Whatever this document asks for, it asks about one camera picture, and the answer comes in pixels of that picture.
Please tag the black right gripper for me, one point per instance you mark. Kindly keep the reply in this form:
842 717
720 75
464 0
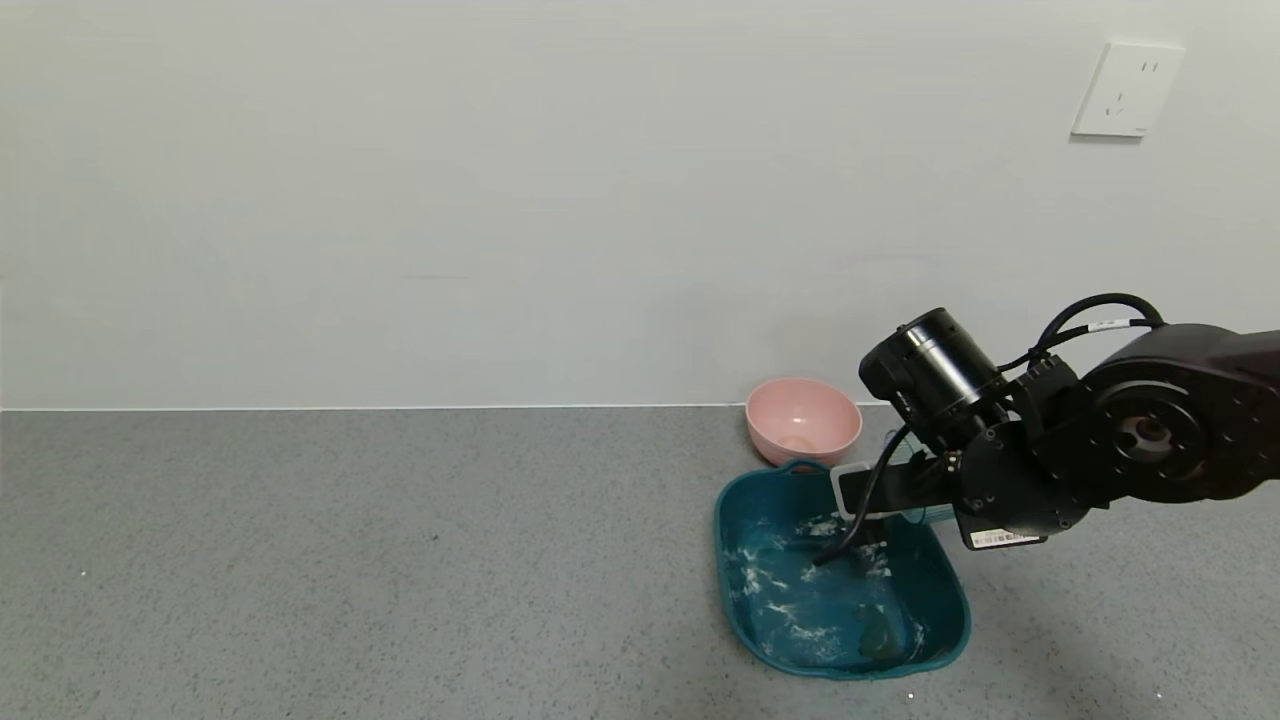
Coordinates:
1003 538

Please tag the teal plastic tray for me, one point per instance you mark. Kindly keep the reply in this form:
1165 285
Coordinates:
790 590

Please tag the pink bowl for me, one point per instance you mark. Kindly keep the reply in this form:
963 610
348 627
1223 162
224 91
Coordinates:
815 410

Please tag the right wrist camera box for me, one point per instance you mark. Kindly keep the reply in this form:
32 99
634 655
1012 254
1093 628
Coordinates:
880 490

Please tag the white wall socket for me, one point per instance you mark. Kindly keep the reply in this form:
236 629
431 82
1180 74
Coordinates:
1127 90

